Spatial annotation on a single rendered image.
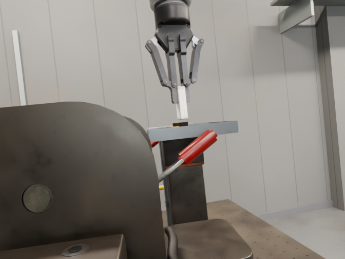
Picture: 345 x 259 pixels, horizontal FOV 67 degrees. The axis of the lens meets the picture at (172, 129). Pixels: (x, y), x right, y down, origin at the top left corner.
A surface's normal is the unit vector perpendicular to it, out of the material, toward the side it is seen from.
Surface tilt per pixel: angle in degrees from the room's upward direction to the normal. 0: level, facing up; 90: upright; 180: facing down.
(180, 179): 90
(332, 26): 90
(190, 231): 0
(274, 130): 90
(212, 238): 0
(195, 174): 90
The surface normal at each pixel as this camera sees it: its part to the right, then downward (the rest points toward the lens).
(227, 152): 0.22, 0.00
